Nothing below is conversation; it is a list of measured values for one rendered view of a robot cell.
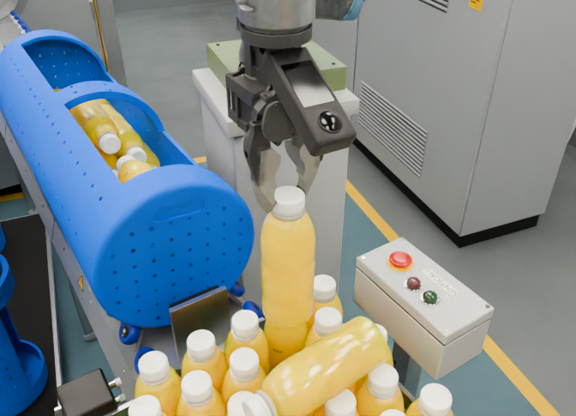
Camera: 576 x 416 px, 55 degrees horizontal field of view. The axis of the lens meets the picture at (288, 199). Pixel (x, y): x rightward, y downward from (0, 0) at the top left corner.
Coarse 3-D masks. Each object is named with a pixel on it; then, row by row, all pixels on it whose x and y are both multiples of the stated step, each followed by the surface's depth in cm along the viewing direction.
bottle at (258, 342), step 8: (232, 336) 82; (256, 336) 82; (264, 336) 83; (232, 344) 81; (240, 344) 81; (248, 344) 81; (256, 344) 81; (264, 344) 82; (224, 352) 84; (232, 352) 81; (256, 352) 81; (264, 352) 82; (264, 360) 83; (264, 368) 84
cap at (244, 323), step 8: (240, 312) 82; (248, 312) 82; (232, 320) 80; (240, 320) 81; (248, 320) 81; (256, 320) 80; (232, 328) 80; (240, 328) 79; (248, 328) 79; (256, 328) 80; (240, 336) 80; (248, 336) 80
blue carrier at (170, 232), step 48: (48, 48) 146; (0, 96) 135; (48, 96) 114; (96, 96) 112; (48, 144) 104; (48, 192) 102; (96, 192) 88; (144, 192) 83; (192, 192) 86; (96, 240) 83; (144, 240) 85; (192, 240) 91; (240, 240) 97; (96, 288) 85; (144, 288) 90; (192, 288) 96
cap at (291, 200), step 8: (280, 192) 65; (288, 192) 65; (296, 192) 65; (280, 200) 63; (288, 200) 64; (296, 200) 63; (304, 200) 65; (280, 208) 64; (288, 208) 63; (296, 208) 64
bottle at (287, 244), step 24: (288, 216) 64; (264, 240) 66; (288, 240) 65; (312, 240) 66; (264, 264) 68; (288, 264) 66; (312, 264) 69; (264, 288) 71; (288, 288) 68; (312, 288) 71; (264, 312) 74; (288, 312) 71
